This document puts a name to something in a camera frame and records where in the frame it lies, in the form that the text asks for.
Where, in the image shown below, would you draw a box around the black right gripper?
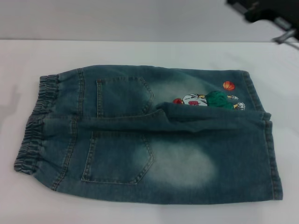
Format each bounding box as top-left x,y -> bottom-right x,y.
225,0 -> 299,25

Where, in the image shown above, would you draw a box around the blue denim shorts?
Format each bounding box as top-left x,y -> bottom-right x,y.
13,64 -> 275,217

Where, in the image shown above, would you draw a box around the right arm cable with connector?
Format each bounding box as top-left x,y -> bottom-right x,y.
272,29 -> 299,49

